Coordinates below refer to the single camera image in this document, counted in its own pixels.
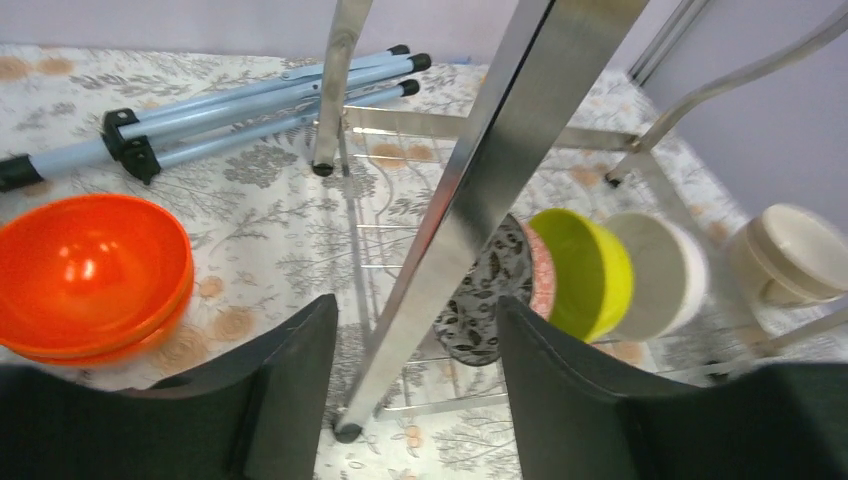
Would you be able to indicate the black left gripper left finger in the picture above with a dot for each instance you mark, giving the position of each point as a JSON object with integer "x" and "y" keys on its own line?
{"x": 255, "y": 412}

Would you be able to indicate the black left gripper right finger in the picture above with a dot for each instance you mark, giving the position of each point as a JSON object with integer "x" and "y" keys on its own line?
{"x": 579, "y": 413}

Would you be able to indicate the orange plastic bowl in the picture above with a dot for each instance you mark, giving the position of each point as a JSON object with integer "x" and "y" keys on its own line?
{"x": 134, "y": 349}
{"x": 90, "y": 274}

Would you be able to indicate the beige floral bowl front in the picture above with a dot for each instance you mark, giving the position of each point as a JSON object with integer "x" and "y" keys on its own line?
{"x": 801, "y": 250}

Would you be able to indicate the stainless steel dish rack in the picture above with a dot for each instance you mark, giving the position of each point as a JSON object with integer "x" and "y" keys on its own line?
{"x": 550, "y": 56}

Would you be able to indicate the yellow green bowl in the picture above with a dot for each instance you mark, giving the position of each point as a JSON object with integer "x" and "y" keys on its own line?
{"x": 594, "y": 273}

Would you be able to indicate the white ceramic bowl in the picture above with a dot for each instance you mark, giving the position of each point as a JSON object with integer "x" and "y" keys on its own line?
{"x": 671, "y": 275}

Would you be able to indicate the floral patterned table mat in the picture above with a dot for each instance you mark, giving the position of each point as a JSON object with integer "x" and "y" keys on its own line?
{"x": 268, "y": 235}

